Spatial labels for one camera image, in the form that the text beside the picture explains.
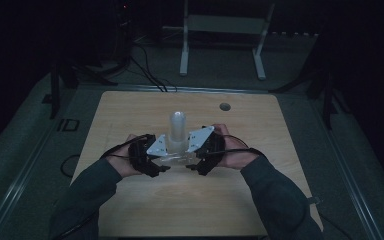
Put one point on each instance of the black tripod stand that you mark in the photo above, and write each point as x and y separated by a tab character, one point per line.
60	86
323	90

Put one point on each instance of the person's left hand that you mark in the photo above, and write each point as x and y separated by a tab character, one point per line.
121	163

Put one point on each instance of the dark computer tower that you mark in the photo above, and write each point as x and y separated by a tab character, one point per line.
123	30

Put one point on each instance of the white metal stand frame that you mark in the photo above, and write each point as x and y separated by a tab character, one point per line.
223	25

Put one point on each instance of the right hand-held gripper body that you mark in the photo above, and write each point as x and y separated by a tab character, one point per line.
210	146

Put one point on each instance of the grey tape piece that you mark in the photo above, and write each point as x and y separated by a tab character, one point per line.
314	200

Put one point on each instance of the person's right hand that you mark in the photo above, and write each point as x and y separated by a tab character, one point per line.
235	155

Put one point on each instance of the clear plastic cup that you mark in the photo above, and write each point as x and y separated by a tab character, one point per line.
177	160

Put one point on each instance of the round table grommet hole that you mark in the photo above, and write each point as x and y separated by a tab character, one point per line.
225	107

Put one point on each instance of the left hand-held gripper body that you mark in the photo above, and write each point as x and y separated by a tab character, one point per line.
143	156

